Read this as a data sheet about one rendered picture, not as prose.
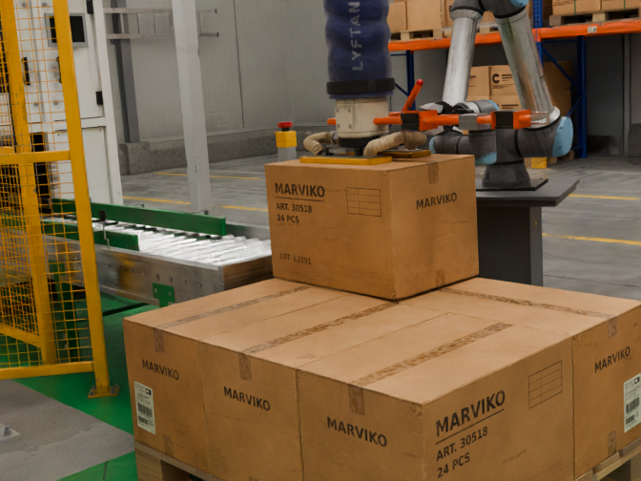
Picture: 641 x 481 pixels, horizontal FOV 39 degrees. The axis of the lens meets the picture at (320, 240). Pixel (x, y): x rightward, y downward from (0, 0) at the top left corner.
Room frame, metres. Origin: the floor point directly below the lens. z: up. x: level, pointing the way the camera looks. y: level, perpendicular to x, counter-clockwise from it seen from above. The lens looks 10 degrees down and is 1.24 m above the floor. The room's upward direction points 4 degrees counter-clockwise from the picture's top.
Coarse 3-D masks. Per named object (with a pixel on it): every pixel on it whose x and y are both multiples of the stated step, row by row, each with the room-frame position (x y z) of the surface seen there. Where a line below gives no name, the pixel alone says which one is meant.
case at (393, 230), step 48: (288, 192) 2.99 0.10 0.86; (336, 192) 2.81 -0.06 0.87; (384, 192) 2.65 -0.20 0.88; (432, 192) 2.75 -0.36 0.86; (288, 240) 3.01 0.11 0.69; (336, 240) 2.82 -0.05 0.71; (384, 240) 2.66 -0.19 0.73; (432, 240) 2.75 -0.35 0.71; (336, 288) 2.84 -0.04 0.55; (384, 288) 2.67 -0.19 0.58; (432, 288) 2.74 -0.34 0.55
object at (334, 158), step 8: (328, 152) 2.98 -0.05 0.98; (360, 152) 2.88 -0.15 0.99; (304, 160) 3.02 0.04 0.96; (312, 160) 2.99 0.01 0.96; (320, 160) 2.95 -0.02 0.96; (328, 160) 2.93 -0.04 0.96; (336, 160) 2.90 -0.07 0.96; (344, 160) 2.87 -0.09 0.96; (352, 160) 2.84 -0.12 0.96; (360, 160) 2.82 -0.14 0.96; (368, 160) 2.79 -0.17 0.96; (376, 160) 2.80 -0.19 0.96; (384, 160) 2.83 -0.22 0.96
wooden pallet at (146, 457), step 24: (144, 456) 2.62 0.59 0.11; (168, 456) 2.52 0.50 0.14; (624, 456) 2.37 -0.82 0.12; (144, 480) 2.63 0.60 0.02; (168, 480) 2.57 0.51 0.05; (192, 480) 2.61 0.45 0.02; (216, 480) 2.35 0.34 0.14; (576, 480) 2.20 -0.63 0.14; (600, 480) 2.47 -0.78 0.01; (624, 480) 2.41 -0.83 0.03
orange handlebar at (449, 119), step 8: (392, 112) 3.25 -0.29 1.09; (400, 112) 3.22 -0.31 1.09; (328, 120) 3.09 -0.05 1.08; (376, 120) 2.92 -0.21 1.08; (384, 120) 2.89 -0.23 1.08; (392, 120) 2.86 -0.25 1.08; (400, 120) 2.84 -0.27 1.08; (424, 120) 2.76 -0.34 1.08; (432, 120) 2.74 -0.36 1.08; (440, 120) 2.72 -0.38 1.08; (448, 120) 2.69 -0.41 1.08; (456, 120) 2.67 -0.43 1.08; (480, 120) 2.61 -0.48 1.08; (488, 120) 2.58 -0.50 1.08; (520, 120) 2.51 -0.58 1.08; (528, 120) 2.51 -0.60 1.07
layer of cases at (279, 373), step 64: (128, 320) 2.63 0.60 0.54; (192, 320) 2.58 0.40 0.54; (256, 320) 2.54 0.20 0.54; (320, 320) 2.49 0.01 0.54; (384, 320) 2.45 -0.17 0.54; (448, 320) 2.41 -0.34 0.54; (512, 320) 2.37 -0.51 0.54; (576, 320) 2.33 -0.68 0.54; (640, 320) 2.44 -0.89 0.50; (192, 384) 2.41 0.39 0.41; (256, 384) 2.19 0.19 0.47; (320, 384) 2.01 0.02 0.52; (384, 384) 1.92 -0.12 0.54; (448, 384) 1.90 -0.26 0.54; (512, 384) 2.01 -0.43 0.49; (576, 384) 2.21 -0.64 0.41; (640, 384) 2.44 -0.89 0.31; (192, 448) 2.43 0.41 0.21; (256, 448) 2.21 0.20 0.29; (320, 448) 2.02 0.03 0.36; (384, 448) 1.87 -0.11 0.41; (448, 448) 1.84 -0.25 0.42; (512, 448) 2.01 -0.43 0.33; (576, 448) 2.20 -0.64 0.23
